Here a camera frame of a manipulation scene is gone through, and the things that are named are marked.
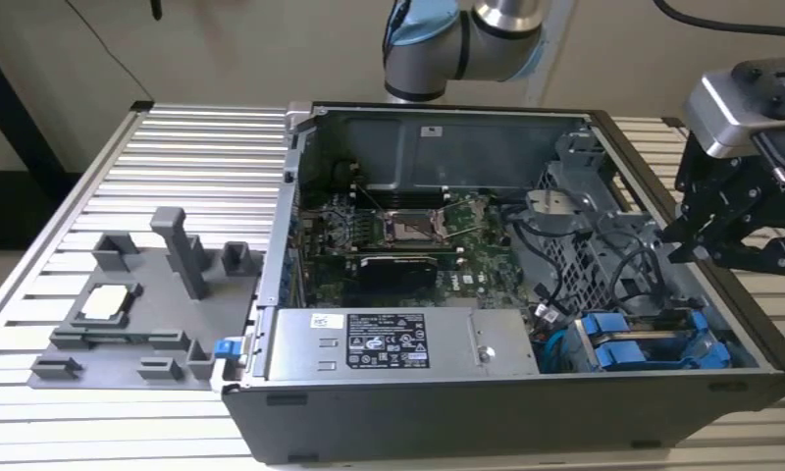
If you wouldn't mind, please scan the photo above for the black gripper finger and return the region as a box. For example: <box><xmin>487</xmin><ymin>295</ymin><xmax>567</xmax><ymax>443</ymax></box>
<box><xmin>659</xmin><ymin>204</ymin><xmax>740</xmax><ymax>267</ymax></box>
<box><xmin>715</xmin><ymin>234</ymin><xmax>785</xmax><ymax>276</ymax></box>

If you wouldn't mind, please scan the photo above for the black disk wire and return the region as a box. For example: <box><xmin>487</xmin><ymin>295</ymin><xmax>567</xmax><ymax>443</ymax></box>
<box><xmin>594</xmin><ymin>211</ymin><xmax>692</xmax><ymax>303</ymax></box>
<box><xmin>608</xmin><ymin>246</ymin><xmax>662</xmax><ymax>309</ymax></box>

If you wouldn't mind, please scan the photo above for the grey metal disk bay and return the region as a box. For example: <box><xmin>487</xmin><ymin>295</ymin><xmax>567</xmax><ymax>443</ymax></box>
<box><xmin>504</xmin><ymin>131</ymin><xmax>728</xmax><ymax>325</ymax></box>

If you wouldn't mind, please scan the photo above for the black RAM slot bank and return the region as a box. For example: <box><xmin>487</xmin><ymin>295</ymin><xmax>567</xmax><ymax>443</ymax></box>
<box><xmin>351</xmin><ymin>183</ymin><xmax>454</xmax><ymax>208</ymax></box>

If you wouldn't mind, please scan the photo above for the green motherboard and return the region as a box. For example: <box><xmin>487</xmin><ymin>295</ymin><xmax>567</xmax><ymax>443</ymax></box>
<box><xmin>298</xmin><ymin>188</ymin><xmax>544</xmax><ymax>311</ymax></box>

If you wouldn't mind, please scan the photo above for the CPU socket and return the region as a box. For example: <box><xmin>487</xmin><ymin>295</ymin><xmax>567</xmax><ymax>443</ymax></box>
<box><xmin>371</xmin><ymin>208</ymin><xmax>459</xmax><ymax>245</ymax></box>

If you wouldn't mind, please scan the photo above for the black graphics card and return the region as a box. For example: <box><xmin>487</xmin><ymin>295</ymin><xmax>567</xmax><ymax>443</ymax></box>
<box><xmin>344</xmin><ymin>249</ymin><xmax>467</xmax><ymax>306</ymax></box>

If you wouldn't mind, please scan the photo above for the locking lever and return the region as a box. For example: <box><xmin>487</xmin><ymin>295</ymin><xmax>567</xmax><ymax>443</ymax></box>
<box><xmin>354</xmin><ymin>182</ymin><xmax>395</xmax><ymax>222</ymax></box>

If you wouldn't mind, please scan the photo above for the black open PC case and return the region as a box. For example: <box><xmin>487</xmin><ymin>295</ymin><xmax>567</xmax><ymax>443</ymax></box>
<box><xmin>220</xmin><ymin>100</ymin><xmax>785</xmax><ymax>465</ymax></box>

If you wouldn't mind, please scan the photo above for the silver power supply unit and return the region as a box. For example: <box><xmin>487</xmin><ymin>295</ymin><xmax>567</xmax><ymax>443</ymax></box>
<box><xmin>264</xmin><ymin>306</ymin><xmax>542</xmax><ymax>382</ymax></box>

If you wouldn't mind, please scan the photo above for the blue case latch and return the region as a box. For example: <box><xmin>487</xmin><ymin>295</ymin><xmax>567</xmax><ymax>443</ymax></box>
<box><xmin>212</xmin><ymin>338</ymin><xmax>246</xmax><ymax>362</ymax></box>

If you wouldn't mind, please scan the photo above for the grey parts rack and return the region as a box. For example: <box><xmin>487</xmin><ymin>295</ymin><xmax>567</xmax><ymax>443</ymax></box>
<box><xmin>30</xmin><ymin>206</ymin><xmax>267</xmax><ymax>392</ymax></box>

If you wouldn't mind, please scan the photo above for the silver CPU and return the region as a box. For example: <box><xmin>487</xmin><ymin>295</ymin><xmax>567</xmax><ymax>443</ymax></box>
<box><xmin>80</xmin><ymin>286</ymin><xmax>134</xmax><ymax>321</ymax></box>

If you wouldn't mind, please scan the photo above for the black desk stand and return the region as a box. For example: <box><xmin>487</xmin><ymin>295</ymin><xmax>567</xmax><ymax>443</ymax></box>
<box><xmin>0</xmin><ymin>26</ymin><xmax>86</xmax><ymax>250</ymax></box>

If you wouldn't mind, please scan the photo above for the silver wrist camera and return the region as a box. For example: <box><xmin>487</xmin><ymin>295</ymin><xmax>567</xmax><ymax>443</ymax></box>
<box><xmin>683</xmin><ymin>57</ymin><xmax>785</xmax><ymax>159</ymax></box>

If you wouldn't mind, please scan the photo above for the black cable bundle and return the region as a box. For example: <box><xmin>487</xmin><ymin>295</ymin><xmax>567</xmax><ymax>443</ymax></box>
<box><xmin>504</xmin><ymin>209</ymin><xmax>572</xmax><ymax>325</ymax></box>

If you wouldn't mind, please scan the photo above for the blue data wire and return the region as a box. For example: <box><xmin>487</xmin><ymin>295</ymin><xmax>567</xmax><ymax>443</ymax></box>
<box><xmin>538</xmin><ymin>327</ymin><xmax>570</xmax><ymax>375</ymax></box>

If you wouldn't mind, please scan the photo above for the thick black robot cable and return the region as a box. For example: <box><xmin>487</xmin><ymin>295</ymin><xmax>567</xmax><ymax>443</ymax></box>
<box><xmin>652</xmin><ymin>0</ymin><xmax>785</xmax><ymax>41</ymax></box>

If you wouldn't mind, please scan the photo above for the thin black wall cable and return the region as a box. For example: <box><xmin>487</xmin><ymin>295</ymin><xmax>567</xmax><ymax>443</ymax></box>
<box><xmin>63</xmin><ymin>0</ymin><xmax>156</xmax><ymax>102</ymax></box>

